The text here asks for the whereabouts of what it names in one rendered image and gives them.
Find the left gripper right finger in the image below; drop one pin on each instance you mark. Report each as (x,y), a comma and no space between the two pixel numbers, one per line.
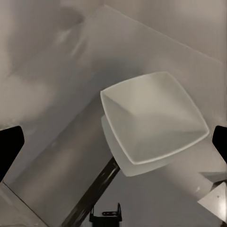
(220,140)

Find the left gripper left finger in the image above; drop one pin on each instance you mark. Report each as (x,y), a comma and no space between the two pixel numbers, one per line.
(11,142)

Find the drop in sink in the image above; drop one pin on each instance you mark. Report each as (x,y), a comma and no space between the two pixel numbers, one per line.
(14,212)

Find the bowl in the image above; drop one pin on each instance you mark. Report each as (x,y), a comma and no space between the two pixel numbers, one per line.
(152,116)

